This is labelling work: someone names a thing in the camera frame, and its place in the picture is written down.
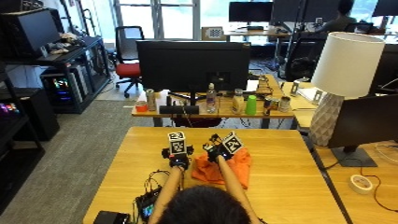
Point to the person's right hand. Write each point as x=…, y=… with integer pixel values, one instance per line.
x=215, y=153

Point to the person's left hand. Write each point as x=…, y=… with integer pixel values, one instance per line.
x=178, y=161

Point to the white marker cube right glove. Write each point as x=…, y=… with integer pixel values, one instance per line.
x=231, y=143

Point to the white marker cube glove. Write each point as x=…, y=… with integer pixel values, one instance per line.
x=177, y=143
x=231, y=143

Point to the white marker cube left glove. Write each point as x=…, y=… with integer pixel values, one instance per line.
x=177, y=143

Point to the orange cloth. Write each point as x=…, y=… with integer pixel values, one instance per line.
x=238, y=168

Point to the wooden desk with bottles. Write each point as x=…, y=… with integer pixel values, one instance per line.
x=223, y=113

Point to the clear water bottle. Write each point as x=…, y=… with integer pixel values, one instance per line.
x=211, y=99

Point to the cream bottle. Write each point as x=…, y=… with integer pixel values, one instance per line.
x=237, y=102

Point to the green plastic cup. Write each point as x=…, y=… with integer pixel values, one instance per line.
x=250, y=106

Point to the the person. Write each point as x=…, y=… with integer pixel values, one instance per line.
x=203, y=207

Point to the dark drink can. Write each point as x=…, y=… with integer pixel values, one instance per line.
x=267, y=106

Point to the silver can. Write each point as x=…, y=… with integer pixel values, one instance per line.
x=150, y=100

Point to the orange cup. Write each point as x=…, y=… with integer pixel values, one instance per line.
x=141, y=107

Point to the white paper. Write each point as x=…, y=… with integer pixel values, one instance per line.
x=251, y=86

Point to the glass jar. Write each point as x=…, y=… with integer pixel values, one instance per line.
x=284, y=104

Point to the wooden block stack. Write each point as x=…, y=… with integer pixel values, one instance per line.
x=263, y=86

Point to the large black monitor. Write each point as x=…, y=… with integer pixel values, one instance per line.
x=190, y=63

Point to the grey phone stand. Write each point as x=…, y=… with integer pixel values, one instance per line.
x=294, y=89
x=318, y=97

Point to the white notebook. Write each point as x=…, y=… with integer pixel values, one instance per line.
x=306, y=94

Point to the red office chair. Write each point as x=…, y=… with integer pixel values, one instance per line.
x=127, y=70

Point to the black box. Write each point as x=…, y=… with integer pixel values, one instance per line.
x=110, y=217

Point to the black office chair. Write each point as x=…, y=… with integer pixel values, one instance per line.
x=304, y=59

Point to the cardboard box with checker board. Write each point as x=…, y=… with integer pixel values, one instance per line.
x=213, y=33

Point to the white tape roll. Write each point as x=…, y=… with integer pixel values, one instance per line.
x=359, y=184

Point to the wooden background desk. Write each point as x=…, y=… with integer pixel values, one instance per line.
x=253, y=32

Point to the black monitor on square stand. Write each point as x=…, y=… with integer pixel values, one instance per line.
x=366, y=121

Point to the computer tower with coloured lights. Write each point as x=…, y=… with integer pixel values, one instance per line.
x=61, y=88

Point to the black shelf desk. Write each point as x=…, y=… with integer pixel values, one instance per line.
x=89, y=59

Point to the black cabinet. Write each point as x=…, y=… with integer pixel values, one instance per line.
x=41, y=113

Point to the white table lamp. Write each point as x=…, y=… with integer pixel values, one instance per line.
x=346, y=63

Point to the small black background monitor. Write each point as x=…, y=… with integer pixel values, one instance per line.
x=250, y=11

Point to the black shelf rack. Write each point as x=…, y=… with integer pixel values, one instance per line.
x=16, y=155

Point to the plush toys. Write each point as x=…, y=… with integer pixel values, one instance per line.
x=65, y=42

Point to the wide black background monitor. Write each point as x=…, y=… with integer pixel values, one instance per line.
x=304, y=11

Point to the black screen on shelf desk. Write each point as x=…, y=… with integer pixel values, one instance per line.
x=30, y=31

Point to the black monitor at window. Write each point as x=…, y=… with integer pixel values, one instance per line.
x=384, y=7

